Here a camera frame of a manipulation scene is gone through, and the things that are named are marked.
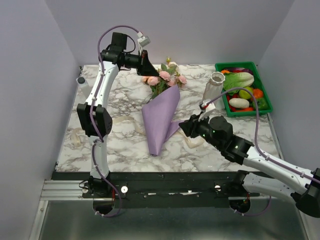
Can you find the pink artificial flower bouquet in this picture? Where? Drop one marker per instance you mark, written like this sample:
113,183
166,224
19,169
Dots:
169,76

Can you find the white ribbed ceramic vase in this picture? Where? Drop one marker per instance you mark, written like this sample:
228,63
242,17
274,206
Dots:
214,86

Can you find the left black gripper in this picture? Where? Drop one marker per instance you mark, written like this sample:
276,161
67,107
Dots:
147,69

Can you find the orange toy carrot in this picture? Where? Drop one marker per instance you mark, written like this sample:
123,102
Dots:
249,109

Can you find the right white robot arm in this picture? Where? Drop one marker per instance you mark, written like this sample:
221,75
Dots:
285,181

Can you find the white bottle black cap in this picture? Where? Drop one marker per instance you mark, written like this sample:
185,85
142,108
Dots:
84,87

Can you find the green plastic tray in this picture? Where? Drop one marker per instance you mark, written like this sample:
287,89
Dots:
257,84

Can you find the green toy bell pepper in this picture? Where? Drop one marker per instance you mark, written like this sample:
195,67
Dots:
262,104

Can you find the purple wrapping paper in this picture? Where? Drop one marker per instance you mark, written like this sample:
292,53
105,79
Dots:
158,121

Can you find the beige ribbon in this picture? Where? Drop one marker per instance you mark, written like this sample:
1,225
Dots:
77,142

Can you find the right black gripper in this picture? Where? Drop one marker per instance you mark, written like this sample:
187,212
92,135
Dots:
187,126

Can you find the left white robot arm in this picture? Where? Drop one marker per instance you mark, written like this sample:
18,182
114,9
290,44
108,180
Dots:
93,115

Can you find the white toy potato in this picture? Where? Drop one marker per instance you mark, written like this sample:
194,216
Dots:
239,103

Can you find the toy lettuce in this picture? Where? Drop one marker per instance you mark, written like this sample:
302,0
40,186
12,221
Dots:
237,80

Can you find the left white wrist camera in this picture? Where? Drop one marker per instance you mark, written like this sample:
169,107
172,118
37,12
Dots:
143,41

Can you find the purple toy onion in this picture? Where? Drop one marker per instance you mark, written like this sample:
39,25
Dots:
239,70

